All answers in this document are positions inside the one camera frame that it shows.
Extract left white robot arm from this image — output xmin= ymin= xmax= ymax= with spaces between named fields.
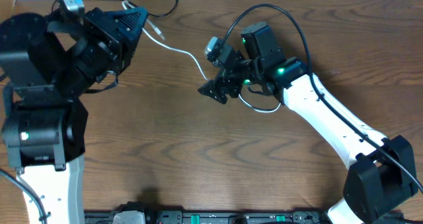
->
xmin=1 ymin=7 xmax=148 ymax=223

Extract long black usb cable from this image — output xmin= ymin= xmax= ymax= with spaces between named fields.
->
xmin=51 ymin=0 xmax=180 ymax=19

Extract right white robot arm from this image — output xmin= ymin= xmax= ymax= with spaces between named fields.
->
xmin=199 ymin=22 xmax=418 ymax=223

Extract white usb cable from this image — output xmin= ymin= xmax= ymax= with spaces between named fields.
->
xmin=121 ymin=0 xmax=282 ymax=114

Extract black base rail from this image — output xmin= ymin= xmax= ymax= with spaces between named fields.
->
xmin=84 ymin=201 xmax=406 ymax=224

